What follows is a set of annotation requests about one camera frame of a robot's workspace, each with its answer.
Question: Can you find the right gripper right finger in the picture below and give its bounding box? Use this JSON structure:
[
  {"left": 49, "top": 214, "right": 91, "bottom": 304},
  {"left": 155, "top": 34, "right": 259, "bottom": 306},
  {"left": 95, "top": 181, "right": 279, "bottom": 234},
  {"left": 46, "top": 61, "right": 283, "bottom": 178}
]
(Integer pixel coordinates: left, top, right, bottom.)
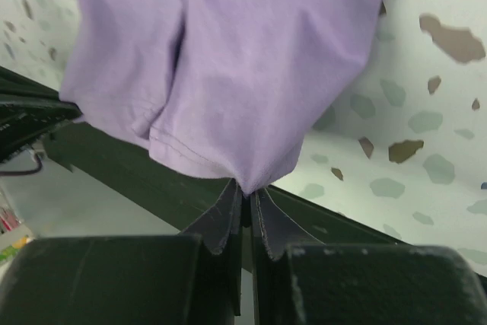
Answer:
[{"left": 250, "top": 190, "right": 486, "bottom": 324}]

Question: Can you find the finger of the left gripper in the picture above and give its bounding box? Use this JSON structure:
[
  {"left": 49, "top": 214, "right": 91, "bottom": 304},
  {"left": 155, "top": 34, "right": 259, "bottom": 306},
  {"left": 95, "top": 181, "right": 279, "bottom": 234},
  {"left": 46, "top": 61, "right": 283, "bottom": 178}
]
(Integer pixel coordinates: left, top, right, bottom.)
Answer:
[{"left": 1, "top": 98, "right": 81, "bottom": 163}]

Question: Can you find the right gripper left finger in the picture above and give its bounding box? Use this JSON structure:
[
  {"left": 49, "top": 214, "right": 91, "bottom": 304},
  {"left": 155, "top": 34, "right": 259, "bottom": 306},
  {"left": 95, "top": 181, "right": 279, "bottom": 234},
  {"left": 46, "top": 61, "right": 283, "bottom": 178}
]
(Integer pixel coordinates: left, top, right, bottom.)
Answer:
[{"left": 1, "top": 181, "right": 243, "bottom": 324}]

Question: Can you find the purple t shirt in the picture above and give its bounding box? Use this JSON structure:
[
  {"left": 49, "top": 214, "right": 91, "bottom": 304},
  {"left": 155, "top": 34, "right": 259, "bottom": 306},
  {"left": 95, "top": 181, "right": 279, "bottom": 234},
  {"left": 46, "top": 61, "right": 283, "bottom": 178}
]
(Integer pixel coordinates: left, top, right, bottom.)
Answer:
[{"left": 59, "top": 0, "right": 382, "bottom": 193}]

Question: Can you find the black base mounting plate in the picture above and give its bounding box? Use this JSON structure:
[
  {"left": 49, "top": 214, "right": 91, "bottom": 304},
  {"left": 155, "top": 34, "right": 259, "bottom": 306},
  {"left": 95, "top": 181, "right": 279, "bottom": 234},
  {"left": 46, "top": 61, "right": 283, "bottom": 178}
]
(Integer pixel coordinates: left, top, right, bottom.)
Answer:
[{"left": 42, "top": 123, "right": 398, "bottom": 244}]

